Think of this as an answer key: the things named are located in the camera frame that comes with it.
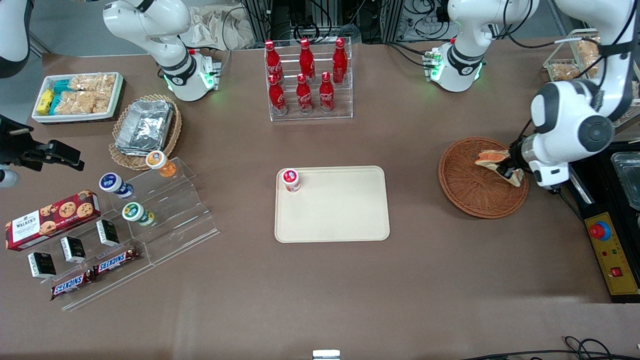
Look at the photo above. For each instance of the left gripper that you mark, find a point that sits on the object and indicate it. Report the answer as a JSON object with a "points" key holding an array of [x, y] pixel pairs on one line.
{"points": [[513, 155]]}

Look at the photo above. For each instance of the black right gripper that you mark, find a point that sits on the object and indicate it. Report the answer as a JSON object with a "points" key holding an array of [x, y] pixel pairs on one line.
{"points": [[15, 145]]}

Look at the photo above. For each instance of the triangular sandwich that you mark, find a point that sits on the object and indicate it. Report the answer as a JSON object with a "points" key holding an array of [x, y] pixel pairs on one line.
{"points": [[490, 157]]}

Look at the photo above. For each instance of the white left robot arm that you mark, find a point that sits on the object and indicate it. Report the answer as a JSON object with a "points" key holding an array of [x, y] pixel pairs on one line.
{"points": [[570, 115]]}

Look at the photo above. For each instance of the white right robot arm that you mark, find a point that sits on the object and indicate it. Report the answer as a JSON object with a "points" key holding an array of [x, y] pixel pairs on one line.
{"points": [[170, 50]]}

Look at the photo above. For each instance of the white rectangular snack tray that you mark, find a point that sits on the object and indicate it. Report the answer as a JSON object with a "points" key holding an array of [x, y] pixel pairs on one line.
{"points": [[75, 117]]}

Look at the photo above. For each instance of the brown round wicker basket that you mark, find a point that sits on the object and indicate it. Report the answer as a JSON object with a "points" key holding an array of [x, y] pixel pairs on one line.
{"points": [[465, 190]]}

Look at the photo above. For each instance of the silver foil tray stack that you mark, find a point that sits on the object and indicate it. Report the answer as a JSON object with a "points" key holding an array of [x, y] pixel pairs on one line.
{"points": [[145, 127]]}

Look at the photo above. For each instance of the light tan wicker basket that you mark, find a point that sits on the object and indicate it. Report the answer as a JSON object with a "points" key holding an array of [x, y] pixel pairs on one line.
{"points": [[172, 135]]}

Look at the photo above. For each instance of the beige plastic tray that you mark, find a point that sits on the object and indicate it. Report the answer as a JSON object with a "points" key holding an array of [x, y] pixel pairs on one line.
{"points": [[335, 215]]}

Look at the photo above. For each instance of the teal snack pack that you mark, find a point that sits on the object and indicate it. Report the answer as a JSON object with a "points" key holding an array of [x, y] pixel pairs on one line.
{"points": [[55, 103], [62, 86]]}

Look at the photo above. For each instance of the clear rice cracker pack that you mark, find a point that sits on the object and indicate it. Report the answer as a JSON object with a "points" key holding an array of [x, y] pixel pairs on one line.
{"points": [[92, 82], [75, 102], [103, 101]]}

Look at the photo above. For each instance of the blue yogurt cup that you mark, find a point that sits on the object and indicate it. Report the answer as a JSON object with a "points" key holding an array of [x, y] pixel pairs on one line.
{"points": [[112, 183]]}

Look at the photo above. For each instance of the yellow snack pack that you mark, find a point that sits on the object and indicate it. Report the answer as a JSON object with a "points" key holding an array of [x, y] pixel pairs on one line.
{"points": [[45, 101]]}

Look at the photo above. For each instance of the red Walkers cookie box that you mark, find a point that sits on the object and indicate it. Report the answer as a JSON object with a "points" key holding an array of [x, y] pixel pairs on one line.
{"points": [[50, 220]]}

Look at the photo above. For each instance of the small black box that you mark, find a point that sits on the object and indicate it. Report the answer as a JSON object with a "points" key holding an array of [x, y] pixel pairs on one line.
{"points": [[107, 232], [73, 250], [42, 265]]}

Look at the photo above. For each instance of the green yogurt cup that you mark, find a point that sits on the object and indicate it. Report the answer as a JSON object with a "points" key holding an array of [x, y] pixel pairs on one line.
{"points": [[135, 212]]}

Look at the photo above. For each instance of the black countertop appliance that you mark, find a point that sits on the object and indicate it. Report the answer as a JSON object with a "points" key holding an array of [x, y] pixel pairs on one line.
{"points": [[600, 185]]}

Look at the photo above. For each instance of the orange yogurt cup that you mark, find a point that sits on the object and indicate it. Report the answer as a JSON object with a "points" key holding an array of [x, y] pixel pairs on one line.
{"points": [[160, 162]]}

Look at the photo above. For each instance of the bagged cracker pack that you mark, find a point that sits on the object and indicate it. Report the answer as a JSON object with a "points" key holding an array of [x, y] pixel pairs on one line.
{"points": [[565, 72], [585, 50]]}

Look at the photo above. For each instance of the Snickers chocolate bar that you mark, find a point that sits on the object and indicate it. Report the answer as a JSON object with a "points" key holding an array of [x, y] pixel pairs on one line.
{"points": [[72, 285], [115, 261]]}

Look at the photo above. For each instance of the clear glass container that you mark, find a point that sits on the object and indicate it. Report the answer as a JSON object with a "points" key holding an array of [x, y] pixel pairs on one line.
{"points": [[627, 180]]}

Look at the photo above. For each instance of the clear acrylic step display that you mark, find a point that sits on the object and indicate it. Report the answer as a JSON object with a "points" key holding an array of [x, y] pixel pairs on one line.
{"points": [[175, 220]]}

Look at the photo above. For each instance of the yellow emergency stop control box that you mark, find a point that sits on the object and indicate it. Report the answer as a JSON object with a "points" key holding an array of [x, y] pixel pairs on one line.
{"points": [[612, 260]]}

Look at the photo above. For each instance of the clear acrylic bottle rack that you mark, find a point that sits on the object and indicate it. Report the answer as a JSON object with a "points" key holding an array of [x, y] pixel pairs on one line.
{"points": [[345, 107]]}

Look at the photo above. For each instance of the red cola bottle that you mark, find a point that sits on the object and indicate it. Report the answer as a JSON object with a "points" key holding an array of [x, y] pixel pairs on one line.
{"points": [[306, 60], [272, 60], [277, 97], [326, 95], [340, 62], [304, 97]]}

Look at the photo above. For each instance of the beige cloth bag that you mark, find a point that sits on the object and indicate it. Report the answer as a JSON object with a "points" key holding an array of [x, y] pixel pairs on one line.
{"points": [[215, 27]]}

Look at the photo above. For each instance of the red lid yogurt cup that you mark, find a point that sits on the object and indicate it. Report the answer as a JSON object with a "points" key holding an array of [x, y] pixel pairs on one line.
{"points": [[291, 179]]}

